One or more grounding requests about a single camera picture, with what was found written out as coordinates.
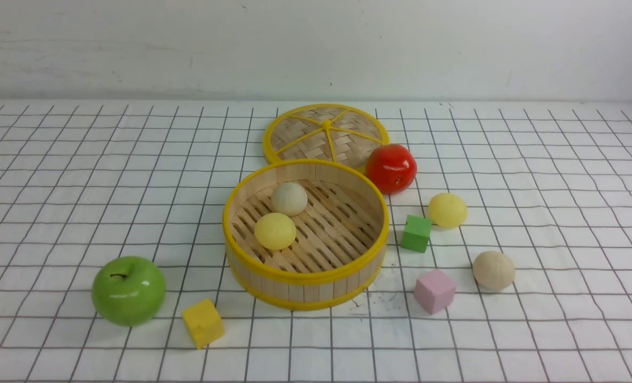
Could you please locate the white bun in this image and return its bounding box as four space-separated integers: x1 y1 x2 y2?
271 181 308 217

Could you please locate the yellow bun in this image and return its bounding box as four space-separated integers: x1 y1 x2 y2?
254 212 297 251
428 193 468 229

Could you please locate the beige bun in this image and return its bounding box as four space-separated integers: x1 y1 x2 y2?
472 251 515 291

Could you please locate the bamboo steamer tray yellow rim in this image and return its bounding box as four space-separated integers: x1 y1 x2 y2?
222 159 389 310

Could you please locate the bamboo steamer lid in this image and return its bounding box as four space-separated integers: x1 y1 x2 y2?
262 104 390 171

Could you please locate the red apple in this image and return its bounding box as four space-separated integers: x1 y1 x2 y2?
365 145 418 195

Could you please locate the green foam cube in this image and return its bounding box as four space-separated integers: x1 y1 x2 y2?
400 215 433 254

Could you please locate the pink foam cube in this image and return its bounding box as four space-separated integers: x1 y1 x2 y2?
413 269 457 315

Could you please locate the yellow foam cube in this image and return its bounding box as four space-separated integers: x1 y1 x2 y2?
182 299 224 349

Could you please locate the green apple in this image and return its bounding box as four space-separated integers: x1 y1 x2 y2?
92 255 166 327

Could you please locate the white grid tablecloth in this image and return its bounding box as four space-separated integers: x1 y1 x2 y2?
0 100 632 382

